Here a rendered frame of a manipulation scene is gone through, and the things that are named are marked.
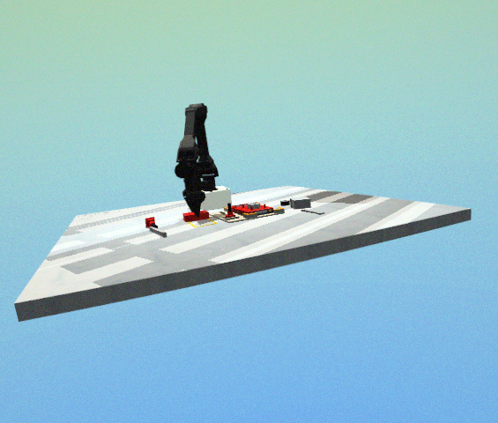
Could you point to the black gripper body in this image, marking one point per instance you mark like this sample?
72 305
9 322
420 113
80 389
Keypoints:
191 188

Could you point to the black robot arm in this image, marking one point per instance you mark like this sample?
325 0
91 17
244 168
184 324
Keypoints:
189 149

